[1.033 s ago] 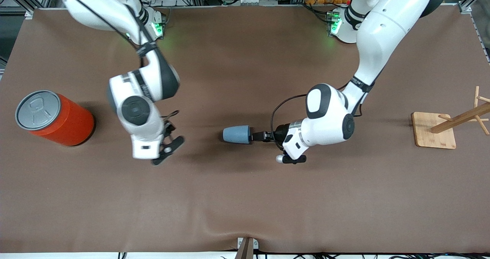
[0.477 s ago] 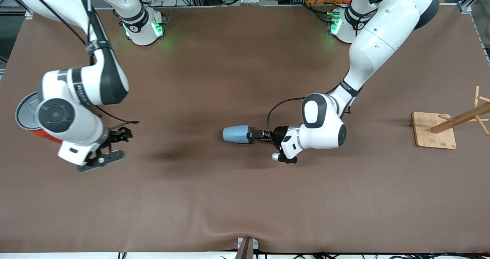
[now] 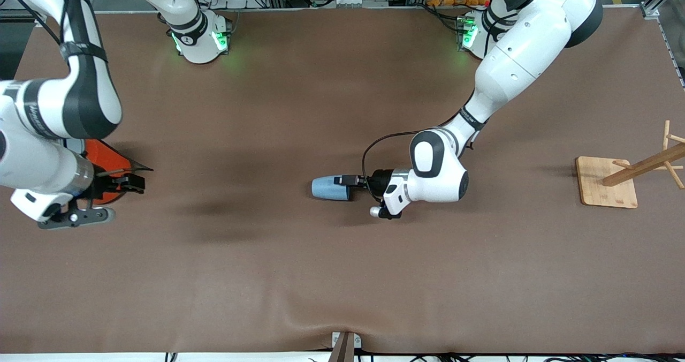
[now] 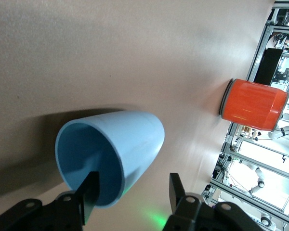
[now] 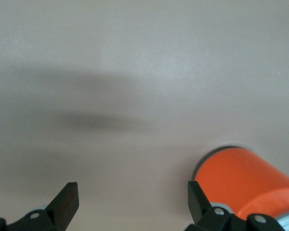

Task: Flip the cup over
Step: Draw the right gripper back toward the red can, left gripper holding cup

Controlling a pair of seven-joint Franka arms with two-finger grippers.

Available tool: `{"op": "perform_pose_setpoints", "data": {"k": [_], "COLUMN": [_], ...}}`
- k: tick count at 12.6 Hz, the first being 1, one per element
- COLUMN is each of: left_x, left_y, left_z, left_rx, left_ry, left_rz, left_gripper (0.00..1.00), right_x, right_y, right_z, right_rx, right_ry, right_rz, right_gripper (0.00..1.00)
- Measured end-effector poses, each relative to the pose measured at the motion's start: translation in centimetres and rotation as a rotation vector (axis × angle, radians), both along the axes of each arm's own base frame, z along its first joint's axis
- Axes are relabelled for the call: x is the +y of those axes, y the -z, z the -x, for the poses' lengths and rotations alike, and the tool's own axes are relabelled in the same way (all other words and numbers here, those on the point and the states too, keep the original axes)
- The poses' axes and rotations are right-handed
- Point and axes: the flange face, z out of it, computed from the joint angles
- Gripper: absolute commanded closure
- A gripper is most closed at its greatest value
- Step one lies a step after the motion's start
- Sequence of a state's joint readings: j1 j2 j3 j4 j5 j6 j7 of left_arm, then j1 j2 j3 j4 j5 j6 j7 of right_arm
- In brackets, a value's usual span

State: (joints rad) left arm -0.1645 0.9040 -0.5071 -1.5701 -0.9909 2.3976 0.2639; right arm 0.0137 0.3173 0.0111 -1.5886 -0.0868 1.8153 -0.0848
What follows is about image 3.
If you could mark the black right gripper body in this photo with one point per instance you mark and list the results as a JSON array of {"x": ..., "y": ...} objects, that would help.
[{"x": 105, "y": 186}]

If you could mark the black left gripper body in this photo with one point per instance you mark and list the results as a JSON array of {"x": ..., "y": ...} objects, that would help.
[{"x": 381, "y": 180}]

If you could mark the light blue plastic cup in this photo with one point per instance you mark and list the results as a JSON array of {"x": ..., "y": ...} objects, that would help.
[{"x": 325, "y": 189}]

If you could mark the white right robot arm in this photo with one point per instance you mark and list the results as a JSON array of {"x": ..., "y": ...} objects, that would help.
[{"x": 37, "y": 164}]

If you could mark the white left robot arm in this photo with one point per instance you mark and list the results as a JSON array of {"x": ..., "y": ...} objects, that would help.
[{"x": 524, "y": 46}]

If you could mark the orange can with grey lid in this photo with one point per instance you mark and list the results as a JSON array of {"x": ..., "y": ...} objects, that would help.
[{"x": 109, "y": 158}]

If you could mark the white connector block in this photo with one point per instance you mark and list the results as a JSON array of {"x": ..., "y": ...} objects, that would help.
[{"x": 358, "y": 1}]

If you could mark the wooden mug tree stand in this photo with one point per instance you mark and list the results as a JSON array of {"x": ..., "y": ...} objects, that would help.
[{"x": 607, "y": 188}]

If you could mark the metal camera pole bracket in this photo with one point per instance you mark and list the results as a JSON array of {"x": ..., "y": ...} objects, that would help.
[{"x": 345, "y": 346}]

